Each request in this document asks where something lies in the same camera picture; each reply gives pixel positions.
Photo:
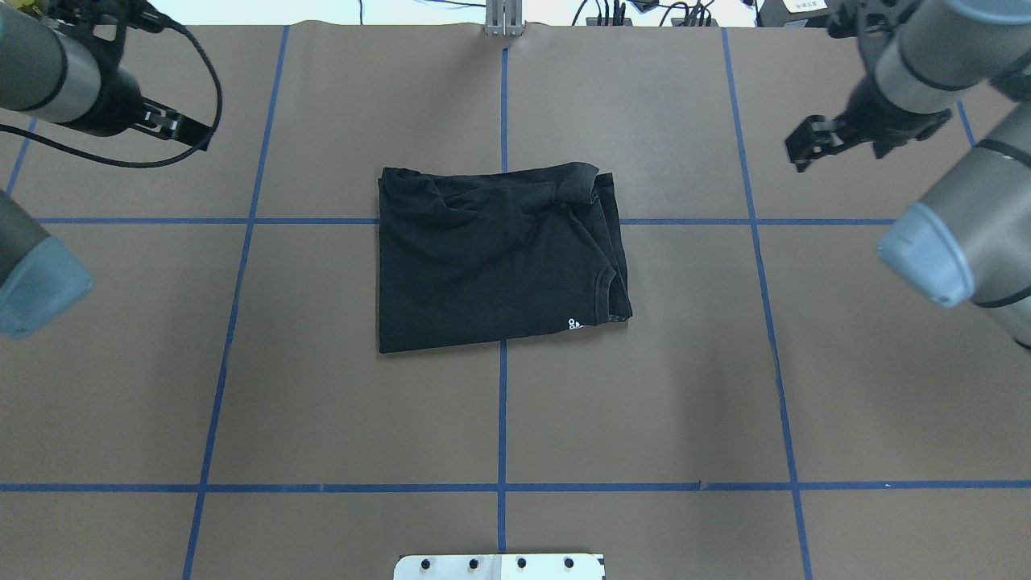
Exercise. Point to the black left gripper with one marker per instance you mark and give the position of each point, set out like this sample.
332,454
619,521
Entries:
115,105

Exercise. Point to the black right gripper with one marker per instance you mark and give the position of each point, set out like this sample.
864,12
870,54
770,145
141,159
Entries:
892,113

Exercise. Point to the black graphic t-shirt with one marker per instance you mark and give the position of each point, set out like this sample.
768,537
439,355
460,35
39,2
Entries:
470,259

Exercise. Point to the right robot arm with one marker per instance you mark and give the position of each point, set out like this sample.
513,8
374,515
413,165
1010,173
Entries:
965,240

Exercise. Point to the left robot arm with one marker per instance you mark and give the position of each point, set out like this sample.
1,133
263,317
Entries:
62,64

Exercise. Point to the aluminium frame post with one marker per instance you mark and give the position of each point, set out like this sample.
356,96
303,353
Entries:
504,18

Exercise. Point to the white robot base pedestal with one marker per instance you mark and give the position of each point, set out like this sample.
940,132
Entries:
540,565

